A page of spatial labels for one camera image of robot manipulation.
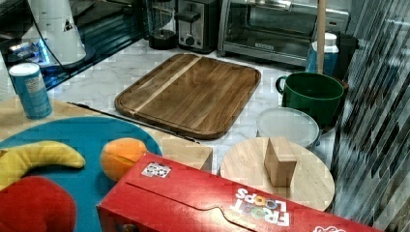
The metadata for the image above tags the teal plate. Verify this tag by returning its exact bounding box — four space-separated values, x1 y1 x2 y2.
1 117 161 232

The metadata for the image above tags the black french press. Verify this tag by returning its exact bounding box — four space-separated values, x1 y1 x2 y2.
143 0 177 50

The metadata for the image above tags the red Froot Loops cereal box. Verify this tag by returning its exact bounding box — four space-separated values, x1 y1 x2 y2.
97 154 381 232

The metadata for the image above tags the orange plush fruit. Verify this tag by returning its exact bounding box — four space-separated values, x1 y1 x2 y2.
100 137 148 182

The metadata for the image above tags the blue white bottle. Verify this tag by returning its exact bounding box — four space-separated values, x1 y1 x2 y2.
306 33 339 76

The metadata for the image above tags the white paper towel roll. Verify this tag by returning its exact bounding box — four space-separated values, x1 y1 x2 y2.
27 0 86 65

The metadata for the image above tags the green mug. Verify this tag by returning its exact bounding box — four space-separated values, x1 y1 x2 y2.
276 72 344 130

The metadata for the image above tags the glass jar with wooden lid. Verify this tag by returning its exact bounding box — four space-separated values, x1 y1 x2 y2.
220 137 335 211

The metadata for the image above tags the glass jar with clear lid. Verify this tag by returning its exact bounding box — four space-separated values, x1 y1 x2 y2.
256 107 319 148

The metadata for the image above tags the yellow plush banana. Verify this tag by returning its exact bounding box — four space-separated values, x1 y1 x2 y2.
0 140 86 189

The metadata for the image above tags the wooden cutting board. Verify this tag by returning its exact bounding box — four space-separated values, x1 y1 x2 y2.
114 54 261 140

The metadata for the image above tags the red plush fruit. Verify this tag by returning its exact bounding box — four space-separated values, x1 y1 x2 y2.
0 176 76 232

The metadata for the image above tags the blue cylindrical can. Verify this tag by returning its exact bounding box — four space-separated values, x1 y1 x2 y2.
9 63 52 119

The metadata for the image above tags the silver toaster oven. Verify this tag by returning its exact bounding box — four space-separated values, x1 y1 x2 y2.
217 0 351 68

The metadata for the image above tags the silver black toaster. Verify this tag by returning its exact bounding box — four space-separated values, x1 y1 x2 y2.
175 0 220 54

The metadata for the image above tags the wooden utensil handle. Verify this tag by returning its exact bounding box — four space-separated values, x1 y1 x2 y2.
316 0 327 74

